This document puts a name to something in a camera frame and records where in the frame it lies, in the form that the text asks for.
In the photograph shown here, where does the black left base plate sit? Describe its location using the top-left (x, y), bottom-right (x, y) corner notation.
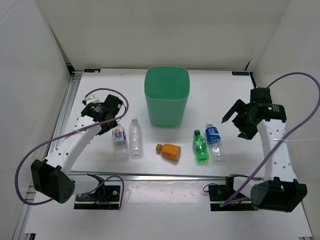
top-left (73, 174), bottom-right (125, 210)

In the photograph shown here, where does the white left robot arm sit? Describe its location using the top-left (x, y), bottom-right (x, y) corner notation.
top-left (30, 94), bottom-right (123, 204)

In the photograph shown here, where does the aluminium left frame rail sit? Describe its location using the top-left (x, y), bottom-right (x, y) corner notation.
top-left (47, 63), bottom-right (82, 156)

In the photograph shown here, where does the clear bottle orange blue label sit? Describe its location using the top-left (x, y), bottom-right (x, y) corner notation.
top-left (112, 123), bottom-right (130, 161)

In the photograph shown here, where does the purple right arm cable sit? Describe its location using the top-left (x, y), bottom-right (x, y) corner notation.
top-left (219, 72), bottom-right (320, 208)

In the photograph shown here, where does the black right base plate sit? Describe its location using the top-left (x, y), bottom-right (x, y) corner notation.
top-left (202, 174), bottom-right (258, 212)

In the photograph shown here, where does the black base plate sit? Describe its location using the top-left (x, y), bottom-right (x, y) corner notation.
top-left (73, 174), bottom-right (125, 210)
top-left (202, 174), bottom-right (258, 212)

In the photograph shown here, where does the clear tall plastic bottle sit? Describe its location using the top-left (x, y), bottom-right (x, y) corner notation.
top-left (129, 116), bottom-right (143, 159)

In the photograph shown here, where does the aluminium front rail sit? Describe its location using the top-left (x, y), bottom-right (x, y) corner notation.
top-left (69, 170), bottom-right (266, 182)

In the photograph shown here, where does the green plastic bin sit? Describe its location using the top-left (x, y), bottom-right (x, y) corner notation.
top-left (144, 66), bottom-right (190, 127)

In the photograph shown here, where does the green soda bottle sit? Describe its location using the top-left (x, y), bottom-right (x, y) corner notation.
top-left (192, 130), bottom-right (210, 165)

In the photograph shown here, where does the orange juice bottle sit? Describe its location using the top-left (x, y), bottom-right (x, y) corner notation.
top-left (155, 143), bottom-right (182, 161)

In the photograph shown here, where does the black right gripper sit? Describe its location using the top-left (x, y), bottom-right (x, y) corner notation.
top-left (222, 99), bottom-right (258, 140)

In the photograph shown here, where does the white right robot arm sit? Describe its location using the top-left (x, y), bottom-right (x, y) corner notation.
top-left (220, 87), bottom-right (308, 213)

